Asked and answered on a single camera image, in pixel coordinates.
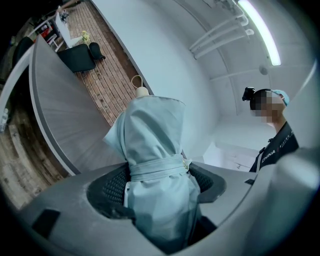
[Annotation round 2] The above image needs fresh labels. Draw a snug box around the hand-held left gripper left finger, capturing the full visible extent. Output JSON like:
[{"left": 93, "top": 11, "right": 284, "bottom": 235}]
[{"left": 18, "top": 162, "right": 173, "bottom": 256}]

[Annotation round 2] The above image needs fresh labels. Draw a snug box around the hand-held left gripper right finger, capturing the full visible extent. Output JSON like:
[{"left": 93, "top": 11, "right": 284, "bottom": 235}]
[{"left": 172, "top": 162, "right": 258, "bottom": 256}]

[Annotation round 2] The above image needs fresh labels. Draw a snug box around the light blue umbrella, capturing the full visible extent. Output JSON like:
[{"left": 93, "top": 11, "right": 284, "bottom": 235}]
[{"left": 102, "top": 74, "right": 202, "bottom": 253}]

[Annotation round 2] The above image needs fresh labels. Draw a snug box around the person's black shirt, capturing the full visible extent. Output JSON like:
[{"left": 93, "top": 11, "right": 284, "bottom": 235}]
[{"left": 249, "top": 121, "right": 300, "bottom": 173}]

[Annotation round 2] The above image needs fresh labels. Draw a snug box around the person's head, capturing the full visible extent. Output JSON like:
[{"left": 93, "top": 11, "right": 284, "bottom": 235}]
[{"left": 249, "top": 88, "right": 287, "bottom": 136}]

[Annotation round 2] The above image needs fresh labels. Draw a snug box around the dark wooden table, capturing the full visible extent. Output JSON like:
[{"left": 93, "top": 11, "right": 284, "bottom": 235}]
[{"left": 0, "top": 34, "right": 127, "bottom": 177}]

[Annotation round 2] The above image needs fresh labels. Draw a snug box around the light blue cap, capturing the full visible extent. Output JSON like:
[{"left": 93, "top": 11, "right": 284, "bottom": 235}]
[{"left": 271, "top": 88, "right": 291, "bottom": 108}]

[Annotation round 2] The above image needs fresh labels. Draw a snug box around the clear plastic bottle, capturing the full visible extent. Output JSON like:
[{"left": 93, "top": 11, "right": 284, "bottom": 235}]
[{"left": 0, "top": 107, "right": 10, "bottom": 133}]

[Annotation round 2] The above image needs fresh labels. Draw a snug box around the black office chair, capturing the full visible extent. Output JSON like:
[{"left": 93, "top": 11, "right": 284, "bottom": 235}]
[{"left": 12, "top": 36, "right": 107, "bottom": 74}]

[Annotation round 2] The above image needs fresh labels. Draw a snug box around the white ceiling pipe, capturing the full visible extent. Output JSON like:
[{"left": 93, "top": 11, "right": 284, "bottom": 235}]
[
  {"left": 188, "top": 13, "right": 247, "bottom": 51},
  {"left": 193, "top": 28, "right": 255, "bottom": 60},
  {"left": 191, "top": 21, "right": 251, "bottom": 55}
]

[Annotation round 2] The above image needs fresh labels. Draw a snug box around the long ceiling light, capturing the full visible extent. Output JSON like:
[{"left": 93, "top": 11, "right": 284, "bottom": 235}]
[{"left": 237, "top": 0, "right": 282, "bottom": 66}]

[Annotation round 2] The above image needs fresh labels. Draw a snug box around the small white desk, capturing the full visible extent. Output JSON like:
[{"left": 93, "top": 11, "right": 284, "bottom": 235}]
[{"left": 27, "top": 9, "right": 85, "bottom": 51}]

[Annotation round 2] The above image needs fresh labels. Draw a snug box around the black head camera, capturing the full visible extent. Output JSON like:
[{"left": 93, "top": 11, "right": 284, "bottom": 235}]
[{"left": 241, "top": 86, "right": 256, "bottom": 102}]

